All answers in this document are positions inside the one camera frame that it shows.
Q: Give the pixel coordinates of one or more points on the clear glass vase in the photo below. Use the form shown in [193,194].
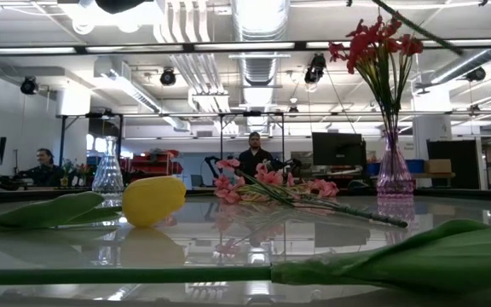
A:
[108,170]

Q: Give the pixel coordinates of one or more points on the yellow tulip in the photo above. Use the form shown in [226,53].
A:
[154,200]

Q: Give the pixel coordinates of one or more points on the purple glass vase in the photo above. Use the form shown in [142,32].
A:
[394,175]

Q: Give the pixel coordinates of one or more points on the black background robot arm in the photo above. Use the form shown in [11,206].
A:
[290,164]
[212,164]

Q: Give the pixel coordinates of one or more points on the red shelf cart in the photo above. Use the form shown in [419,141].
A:
[156,164]

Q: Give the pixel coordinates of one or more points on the person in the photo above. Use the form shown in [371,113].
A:
[45,170]
[254,160]

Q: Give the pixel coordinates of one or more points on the black overhead light bar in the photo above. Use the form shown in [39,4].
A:
[301,44]

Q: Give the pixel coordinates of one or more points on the blue storage bin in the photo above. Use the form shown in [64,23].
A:
[415,166]

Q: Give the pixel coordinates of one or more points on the cardboard box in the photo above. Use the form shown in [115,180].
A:
[438,166]

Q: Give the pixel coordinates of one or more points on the black cabinet panel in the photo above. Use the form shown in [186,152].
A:
[463,164]

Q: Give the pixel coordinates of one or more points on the silver ventilation duct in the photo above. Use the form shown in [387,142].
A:
[260,68]

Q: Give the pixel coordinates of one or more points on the black aluminium table frame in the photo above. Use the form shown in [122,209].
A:
[463,192]

